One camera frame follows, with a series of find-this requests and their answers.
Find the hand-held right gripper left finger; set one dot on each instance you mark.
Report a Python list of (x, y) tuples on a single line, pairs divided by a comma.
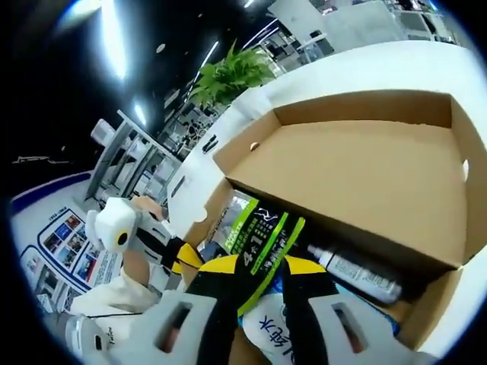
[(205, 315)]

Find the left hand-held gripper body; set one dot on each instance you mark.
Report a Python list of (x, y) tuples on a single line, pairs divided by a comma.
[(114, 220)]

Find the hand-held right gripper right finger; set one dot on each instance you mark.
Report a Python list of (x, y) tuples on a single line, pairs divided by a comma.
[(331, 327)]

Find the blue wet wipes pack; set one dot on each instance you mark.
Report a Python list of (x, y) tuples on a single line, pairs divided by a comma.
[(266, 331)]

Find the black green packaged soft item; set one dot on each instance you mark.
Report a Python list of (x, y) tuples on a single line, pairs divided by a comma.
[(262, 243)]

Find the brown cardboard shoe box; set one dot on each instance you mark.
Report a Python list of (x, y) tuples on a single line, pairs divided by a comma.
[(342, 163)]

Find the person's left hand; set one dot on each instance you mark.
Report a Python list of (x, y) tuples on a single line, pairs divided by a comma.
[(148, 204)]

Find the operator in white shirt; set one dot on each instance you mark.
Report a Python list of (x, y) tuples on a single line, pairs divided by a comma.
[(114, 296)]

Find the black spray bottle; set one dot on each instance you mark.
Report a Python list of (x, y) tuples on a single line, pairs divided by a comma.
[(354, 272)]

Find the white metal shelf rack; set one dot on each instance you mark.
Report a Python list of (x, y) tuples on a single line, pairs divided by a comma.
[(125, 152)]

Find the small black clip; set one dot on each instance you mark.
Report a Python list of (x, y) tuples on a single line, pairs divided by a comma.
[(210, 143)]

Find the white chest-worn device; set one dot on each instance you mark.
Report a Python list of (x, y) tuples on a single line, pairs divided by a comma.
[(87, 338)]

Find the green plant in white pot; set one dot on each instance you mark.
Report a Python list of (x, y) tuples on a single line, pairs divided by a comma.
[(228, 76)]

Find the long curved ceiling light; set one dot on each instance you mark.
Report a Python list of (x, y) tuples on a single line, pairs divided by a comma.
[(114, 42)]

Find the grey desk partition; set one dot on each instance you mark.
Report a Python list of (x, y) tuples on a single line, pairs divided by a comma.
[(361, 26)]

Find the blue wall poster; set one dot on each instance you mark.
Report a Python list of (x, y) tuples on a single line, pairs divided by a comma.
[(64, 235)]

